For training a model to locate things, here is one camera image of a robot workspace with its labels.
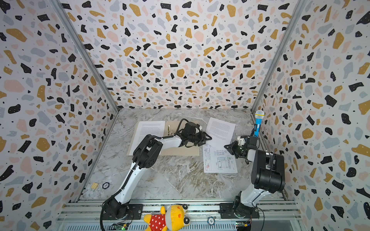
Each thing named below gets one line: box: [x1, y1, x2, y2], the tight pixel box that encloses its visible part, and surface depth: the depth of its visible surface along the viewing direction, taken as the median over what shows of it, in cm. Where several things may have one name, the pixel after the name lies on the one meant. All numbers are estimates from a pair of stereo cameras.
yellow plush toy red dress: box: [143, 204, 191, 231], surface depth 68 cm
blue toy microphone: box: [254, 109, 265, 138], surface depth 86 cm
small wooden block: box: [90, 182, 99, 190], surface depth 83 cm
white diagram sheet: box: [202, 143, 238, 173], surface depth 95 cm
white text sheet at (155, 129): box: [128, 120, 166, 156], surface depth 111 cm
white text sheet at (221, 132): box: [204, 116, 237, 147], surface depth 109 cm
